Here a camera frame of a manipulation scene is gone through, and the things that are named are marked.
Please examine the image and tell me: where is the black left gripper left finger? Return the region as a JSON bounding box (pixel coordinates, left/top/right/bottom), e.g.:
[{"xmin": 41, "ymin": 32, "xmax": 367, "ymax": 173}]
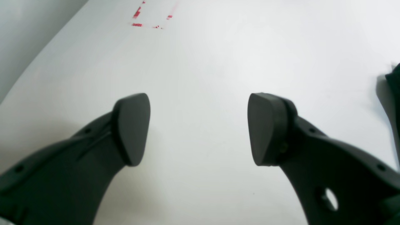
[{"xmin": 0, "ymin": 93, "xmax": 151, "ymax": 225}]

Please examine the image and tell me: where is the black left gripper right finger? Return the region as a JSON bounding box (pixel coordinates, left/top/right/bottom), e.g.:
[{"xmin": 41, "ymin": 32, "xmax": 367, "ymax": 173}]
[{"xmin": 247, "ymin": 93, "xmax": 400, "ymax": 225}]

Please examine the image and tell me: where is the black T-shirt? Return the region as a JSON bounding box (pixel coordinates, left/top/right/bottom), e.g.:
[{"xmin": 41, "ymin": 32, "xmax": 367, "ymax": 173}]
[{"xmin": 385, "ymin": 62, "xmax": 400, "ymax": 138}]

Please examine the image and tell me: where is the red tape rectangle marking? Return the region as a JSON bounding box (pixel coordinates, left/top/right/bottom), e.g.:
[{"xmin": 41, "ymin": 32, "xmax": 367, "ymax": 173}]
[{"xmin": 131, "ymin": 0, "xmax": 177, "ymax": 29}]

